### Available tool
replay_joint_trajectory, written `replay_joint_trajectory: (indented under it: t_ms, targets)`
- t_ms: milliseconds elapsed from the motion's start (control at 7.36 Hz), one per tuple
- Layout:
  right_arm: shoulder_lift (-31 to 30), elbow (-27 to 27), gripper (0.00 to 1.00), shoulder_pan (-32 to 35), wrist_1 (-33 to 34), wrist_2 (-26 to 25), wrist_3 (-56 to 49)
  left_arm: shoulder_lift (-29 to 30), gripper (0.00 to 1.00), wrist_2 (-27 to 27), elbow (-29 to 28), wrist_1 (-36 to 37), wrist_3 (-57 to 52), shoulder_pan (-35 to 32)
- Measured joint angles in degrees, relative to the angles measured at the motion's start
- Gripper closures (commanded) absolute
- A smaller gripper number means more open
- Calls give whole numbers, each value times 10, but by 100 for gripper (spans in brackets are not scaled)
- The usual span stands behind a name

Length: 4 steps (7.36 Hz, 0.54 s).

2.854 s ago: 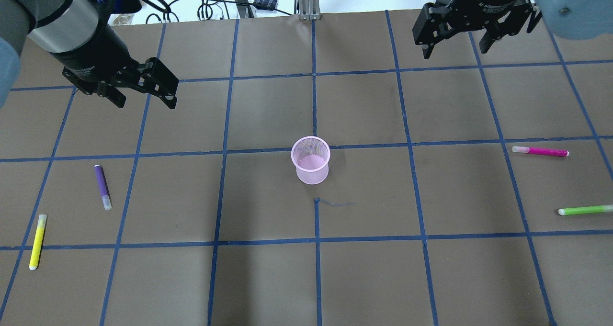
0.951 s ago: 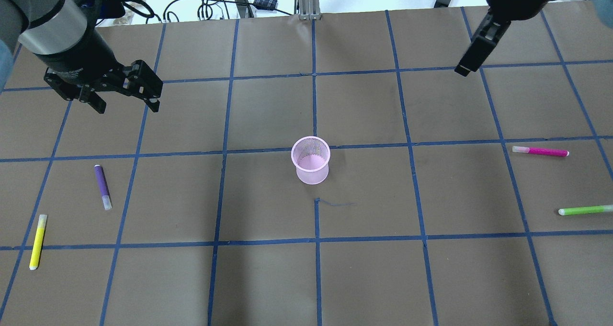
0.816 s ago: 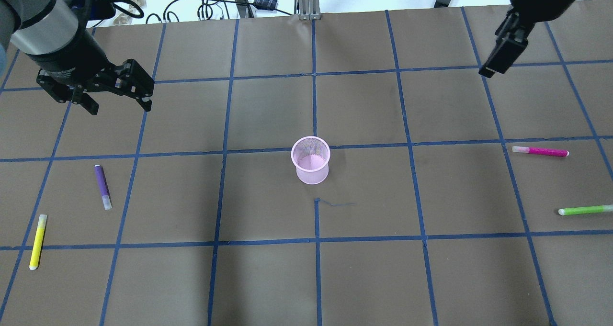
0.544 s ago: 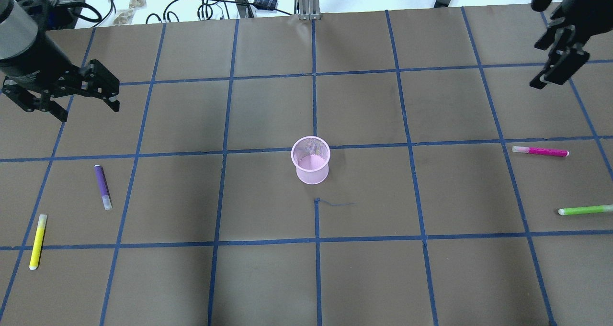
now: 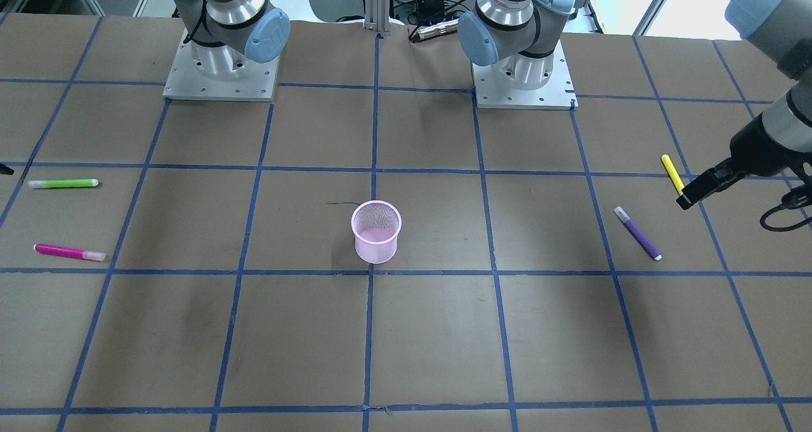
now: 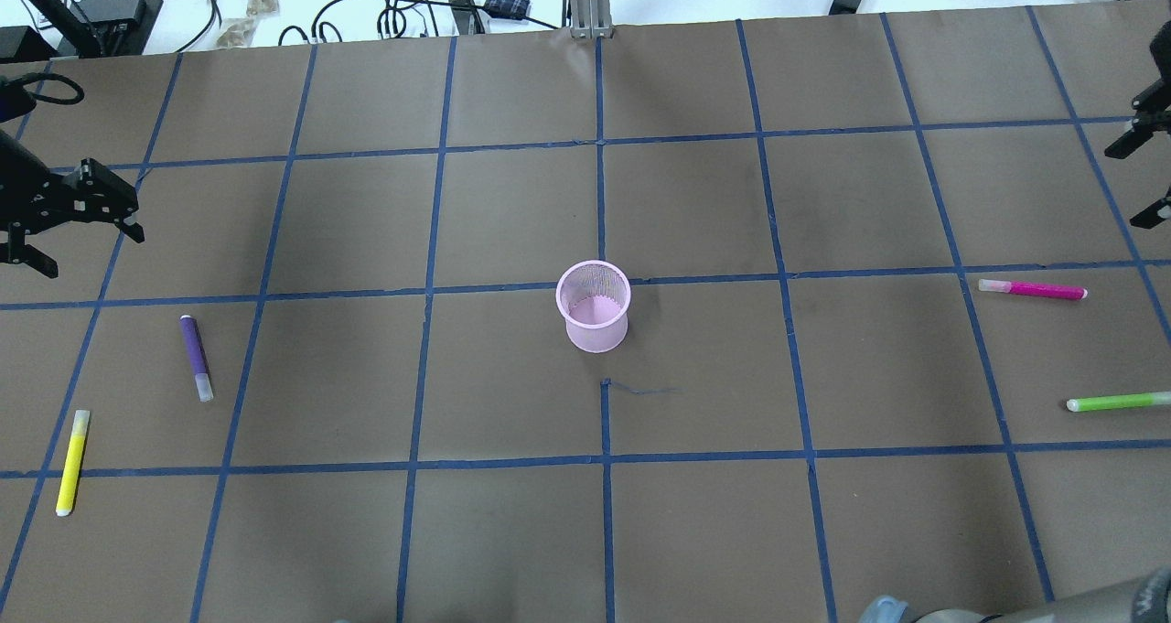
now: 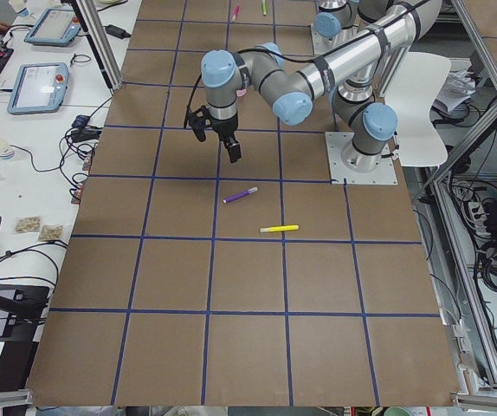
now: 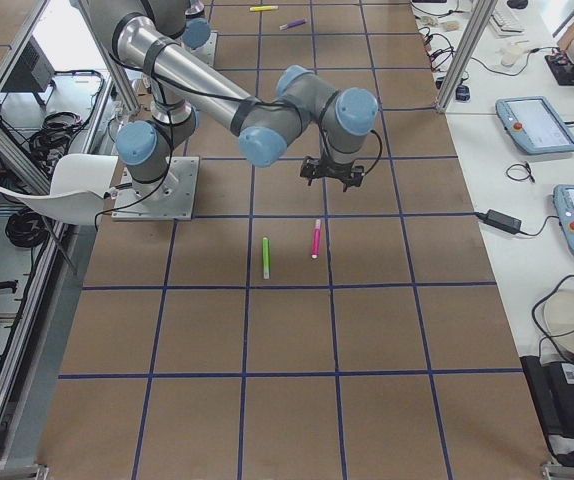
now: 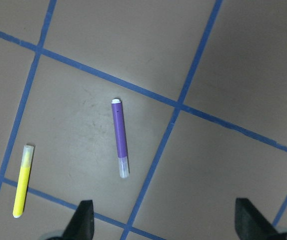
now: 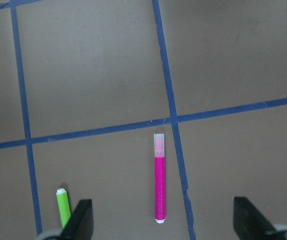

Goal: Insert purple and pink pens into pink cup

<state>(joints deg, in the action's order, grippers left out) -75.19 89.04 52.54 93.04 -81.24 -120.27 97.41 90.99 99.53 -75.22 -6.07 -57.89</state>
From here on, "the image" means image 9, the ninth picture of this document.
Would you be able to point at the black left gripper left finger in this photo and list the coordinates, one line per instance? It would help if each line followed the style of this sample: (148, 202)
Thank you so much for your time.
(81, 225)

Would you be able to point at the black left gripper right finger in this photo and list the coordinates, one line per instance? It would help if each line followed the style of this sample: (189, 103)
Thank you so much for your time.
(249, 223)

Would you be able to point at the purple pen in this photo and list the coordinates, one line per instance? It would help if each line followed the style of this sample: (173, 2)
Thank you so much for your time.
(120, 137)

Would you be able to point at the yellow pen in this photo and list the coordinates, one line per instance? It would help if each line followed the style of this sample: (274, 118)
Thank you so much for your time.
(23, 181)

